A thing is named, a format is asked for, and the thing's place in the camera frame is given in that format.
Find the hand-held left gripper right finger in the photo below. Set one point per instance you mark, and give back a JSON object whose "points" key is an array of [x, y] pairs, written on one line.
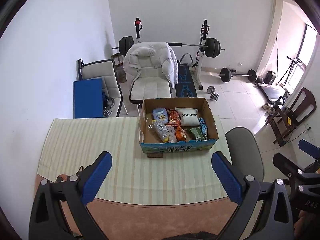
{"points": [[227, 178]]}

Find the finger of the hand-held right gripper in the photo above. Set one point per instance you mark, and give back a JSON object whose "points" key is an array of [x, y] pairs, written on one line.
{"points": [[285, 162], [310, 147]]}

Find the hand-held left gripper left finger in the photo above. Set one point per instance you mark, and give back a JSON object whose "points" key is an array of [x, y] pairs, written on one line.
{"points": [[96, 177]]}

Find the green packet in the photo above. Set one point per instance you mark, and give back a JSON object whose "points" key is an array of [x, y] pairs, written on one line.
{"points": [[196, 133]]}

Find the light blue long packet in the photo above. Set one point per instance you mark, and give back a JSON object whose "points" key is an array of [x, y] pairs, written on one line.
{"points": [[203, 127]]}

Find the printed cardboard box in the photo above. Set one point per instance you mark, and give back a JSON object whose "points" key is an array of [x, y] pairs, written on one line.
{"points": [[175, 148]]}

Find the orange snack packet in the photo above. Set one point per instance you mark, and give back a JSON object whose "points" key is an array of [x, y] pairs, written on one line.
{"points": [[181, 135]]}

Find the white soft pouch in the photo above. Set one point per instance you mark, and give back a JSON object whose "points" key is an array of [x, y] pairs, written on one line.
{"points": [[188, 117]]}

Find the clear plastic granule bag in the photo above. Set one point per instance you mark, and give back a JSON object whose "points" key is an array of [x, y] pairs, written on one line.
{"points": [[161, 131]]}

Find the red snack packet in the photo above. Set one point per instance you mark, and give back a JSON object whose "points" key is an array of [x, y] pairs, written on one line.
{"points": [[173, 117]]}

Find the blue cartoon tissue packet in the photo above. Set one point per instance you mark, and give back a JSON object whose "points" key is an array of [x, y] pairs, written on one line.
{"points": [[160, 116]]}

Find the person's right forearm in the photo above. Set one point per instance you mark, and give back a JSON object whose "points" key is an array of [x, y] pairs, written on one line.
{"points": [[306, 225]]}

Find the small yellow object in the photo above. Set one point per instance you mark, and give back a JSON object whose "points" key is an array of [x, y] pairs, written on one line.
{"points": [[289, 121]]}

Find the grey green chair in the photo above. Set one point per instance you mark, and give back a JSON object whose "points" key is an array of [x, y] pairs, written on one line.
{"points": [[245, 150]]}

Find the dark brown wooden chair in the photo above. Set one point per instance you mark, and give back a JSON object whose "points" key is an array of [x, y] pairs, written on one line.
{"points": [[306, 102]]}

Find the black kettlebell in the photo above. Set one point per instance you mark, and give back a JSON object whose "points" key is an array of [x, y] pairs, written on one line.
{"points": [[278, 103]]}

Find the white sneaker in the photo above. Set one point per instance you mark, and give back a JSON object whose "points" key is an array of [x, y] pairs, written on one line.
{"points": [[270, 110], [265, 106]]}

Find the small dark flat object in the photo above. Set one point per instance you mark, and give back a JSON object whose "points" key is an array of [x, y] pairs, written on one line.
{"points": [[155, 155]]}

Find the grey sloped board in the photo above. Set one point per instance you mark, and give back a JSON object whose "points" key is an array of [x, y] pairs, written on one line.
{"points": [[270, 90]]}

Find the person's dark fleece clothing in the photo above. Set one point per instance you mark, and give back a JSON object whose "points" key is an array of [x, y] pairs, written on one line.
{"points": [[187, 237]]}

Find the chrome weight plates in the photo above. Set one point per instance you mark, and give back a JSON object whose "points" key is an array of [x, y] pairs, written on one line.
{"points": [[108, 105]]}

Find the black box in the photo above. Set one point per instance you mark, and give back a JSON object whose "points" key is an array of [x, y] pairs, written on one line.
{"points": [[270, 77]]}

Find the blue foam pad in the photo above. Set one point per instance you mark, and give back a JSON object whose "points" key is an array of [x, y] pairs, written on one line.
{"points": [[87, 97]]}

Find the chrome dumbbell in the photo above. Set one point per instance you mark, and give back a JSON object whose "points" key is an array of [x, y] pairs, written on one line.
{"points": [[215, 97], [211, 89]]}

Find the grey exercise stand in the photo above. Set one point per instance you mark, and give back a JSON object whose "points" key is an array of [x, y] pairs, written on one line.
{"points": [[297, 63]]}

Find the brown medicine ball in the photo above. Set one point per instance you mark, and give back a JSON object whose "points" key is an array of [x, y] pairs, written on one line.
{"points": [[259, 79]]}

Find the black resistance band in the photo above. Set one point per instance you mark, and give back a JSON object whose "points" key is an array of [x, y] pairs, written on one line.
{"points": [[277, 57]]}

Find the black blue weight bench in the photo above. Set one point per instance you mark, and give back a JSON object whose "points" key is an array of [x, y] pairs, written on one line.
{"points": [[186, 85]]}

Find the cream upholstered chair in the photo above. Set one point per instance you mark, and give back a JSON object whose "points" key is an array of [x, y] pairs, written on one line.
{"points": [[150, 90]]}

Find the short barbell black plates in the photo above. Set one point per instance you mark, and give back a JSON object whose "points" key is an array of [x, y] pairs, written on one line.
{"points": [[225, 75]]}

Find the window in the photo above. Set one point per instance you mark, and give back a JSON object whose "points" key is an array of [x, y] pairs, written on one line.
{"points": [[308, 42]]}

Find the white down jacket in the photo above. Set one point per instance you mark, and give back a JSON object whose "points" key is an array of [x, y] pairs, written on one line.
{"points": [[166, 62]]}

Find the barbell with black plates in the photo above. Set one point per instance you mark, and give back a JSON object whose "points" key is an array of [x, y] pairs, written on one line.
{"points": [[213, 47]]}

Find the white bench press rack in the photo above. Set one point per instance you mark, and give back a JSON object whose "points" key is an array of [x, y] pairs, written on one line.
{"points": [[205, 27]]}

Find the white chair black frame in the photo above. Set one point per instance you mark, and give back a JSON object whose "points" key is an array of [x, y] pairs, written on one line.
{"points": [[100, 70]]}

